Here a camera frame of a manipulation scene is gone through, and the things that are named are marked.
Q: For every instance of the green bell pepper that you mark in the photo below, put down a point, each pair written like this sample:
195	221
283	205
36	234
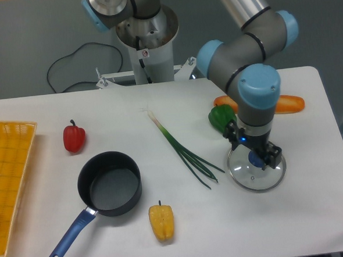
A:
220	116

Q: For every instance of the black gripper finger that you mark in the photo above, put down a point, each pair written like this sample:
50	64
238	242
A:
229	131
271	156

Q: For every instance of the red bell pepper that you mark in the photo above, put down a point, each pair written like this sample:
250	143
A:
73	137

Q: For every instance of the white metal base bracket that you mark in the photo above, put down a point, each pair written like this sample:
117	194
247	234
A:
187	71

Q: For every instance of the glass pot lid blue knob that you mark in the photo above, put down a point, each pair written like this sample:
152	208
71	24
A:
250	173

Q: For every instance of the black saucepan blue handle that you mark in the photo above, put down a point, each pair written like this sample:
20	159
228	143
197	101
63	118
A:
110	185

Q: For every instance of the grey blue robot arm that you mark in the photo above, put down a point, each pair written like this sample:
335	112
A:
238	68

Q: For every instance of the yellow woven basket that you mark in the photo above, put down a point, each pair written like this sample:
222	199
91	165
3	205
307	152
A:
16	139

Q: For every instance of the orange baguette bread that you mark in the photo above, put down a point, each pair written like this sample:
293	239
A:
286	104

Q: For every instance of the yellow bell pepper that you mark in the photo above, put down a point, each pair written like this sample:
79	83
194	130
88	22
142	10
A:
161	218

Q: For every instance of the green onion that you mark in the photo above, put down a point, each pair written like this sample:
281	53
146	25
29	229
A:
193	162

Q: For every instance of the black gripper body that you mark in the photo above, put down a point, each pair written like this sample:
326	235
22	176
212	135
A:
257	143

